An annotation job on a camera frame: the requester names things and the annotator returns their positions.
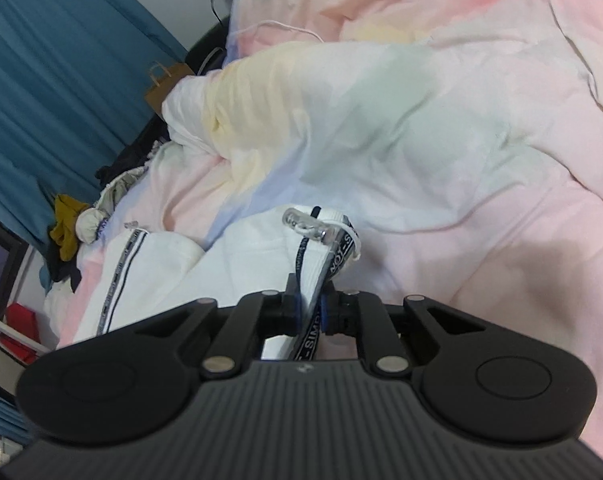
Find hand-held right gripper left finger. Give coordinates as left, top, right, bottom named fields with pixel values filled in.
left=130, top=275, right=303, bottom=380

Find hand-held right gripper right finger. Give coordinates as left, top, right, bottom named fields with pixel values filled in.
left=319, top=287, right=488, bottom=377

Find white sweatpants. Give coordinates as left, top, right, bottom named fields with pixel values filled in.
left=56, top=204, right=363, bottom=362

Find dark clothes pile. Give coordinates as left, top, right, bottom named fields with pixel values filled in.
left=96, top=110, right=168, bottom=187

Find pastel tie-dye duvet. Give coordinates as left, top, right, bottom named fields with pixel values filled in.
left=44, top=0, right=603, bottom=453

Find beige jacket with purple label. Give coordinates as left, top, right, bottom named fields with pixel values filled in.
left=76, top=165, right=155, bottom=247

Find black garment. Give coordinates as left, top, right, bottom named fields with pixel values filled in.
left=49, top=257, right=82, bottom=293

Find mustard yellow garment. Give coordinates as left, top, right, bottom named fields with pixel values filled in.
left=49, top=194, right=93, bottom=262

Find brown paper bag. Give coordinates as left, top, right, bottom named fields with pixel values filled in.
left=144, top=60, right=195, bottom=117

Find red garment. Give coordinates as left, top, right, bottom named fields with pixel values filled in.
left=4, top=302, right=38, bottom=363

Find black armchair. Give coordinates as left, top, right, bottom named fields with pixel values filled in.
left=186, top=16, right=231, bottom=77

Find white charging cable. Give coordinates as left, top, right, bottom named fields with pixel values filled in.
left=230, top=20, right=325, bottom=45

